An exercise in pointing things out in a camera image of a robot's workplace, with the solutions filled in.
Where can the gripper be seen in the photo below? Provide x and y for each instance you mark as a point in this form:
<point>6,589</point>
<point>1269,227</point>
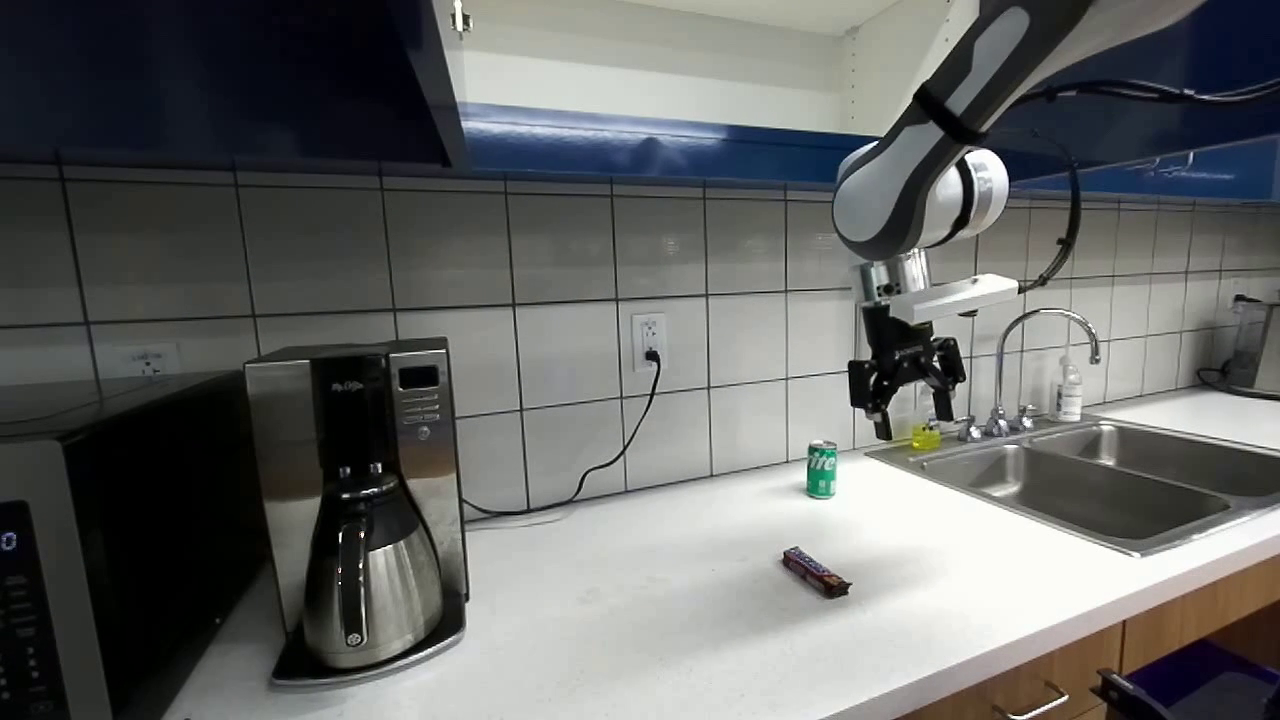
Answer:
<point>898,345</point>

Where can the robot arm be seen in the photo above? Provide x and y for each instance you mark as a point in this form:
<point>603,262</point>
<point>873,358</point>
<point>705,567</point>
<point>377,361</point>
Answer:
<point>905,190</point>

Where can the purple snack bar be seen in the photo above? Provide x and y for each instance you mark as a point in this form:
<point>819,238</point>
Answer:
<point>816,573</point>

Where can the blue upper cabinet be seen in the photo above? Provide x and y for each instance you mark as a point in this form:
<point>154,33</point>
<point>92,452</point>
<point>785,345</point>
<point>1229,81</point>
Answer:
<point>650,140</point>

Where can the blue cabinet door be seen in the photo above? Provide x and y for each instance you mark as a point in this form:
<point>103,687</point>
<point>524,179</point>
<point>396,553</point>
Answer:
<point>430,80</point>

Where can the yellow sponge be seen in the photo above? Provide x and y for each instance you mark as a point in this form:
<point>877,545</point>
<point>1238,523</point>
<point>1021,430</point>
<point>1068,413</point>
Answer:
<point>925,438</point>

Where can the green soda can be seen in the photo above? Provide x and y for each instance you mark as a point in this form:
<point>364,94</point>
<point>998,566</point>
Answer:
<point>822,470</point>

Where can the chrome tap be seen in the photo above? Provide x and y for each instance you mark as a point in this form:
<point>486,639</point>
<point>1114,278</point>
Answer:
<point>1040,317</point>

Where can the clear soap bottle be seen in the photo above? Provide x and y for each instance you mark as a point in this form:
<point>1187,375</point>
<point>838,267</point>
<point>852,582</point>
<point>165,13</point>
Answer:
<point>1069,395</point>

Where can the steel double sink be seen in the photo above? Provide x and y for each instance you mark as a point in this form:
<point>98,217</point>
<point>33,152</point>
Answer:
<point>1080,490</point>

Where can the wooden drawer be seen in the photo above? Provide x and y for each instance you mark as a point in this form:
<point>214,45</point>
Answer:
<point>1040,670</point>

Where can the grey countertop appliance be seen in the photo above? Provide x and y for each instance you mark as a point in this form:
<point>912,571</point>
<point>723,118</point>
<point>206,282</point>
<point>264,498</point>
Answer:
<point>1258,345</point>

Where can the blue bin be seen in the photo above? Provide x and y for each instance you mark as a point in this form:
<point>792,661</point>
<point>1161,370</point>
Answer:
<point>1200,685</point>

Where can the steel coffee maker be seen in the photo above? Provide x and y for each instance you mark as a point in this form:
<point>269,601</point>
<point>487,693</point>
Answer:
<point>400,420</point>

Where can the steel coffee carafe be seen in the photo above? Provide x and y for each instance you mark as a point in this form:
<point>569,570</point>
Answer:
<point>375,580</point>

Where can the black microwave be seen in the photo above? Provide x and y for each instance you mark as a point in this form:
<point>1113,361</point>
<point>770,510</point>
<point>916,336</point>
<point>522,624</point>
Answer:
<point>130,540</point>

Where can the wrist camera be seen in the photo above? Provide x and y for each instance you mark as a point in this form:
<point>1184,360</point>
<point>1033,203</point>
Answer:
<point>960,296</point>

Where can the white wall socket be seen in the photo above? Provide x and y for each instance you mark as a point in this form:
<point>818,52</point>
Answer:
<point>140,360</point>
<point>649,341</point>

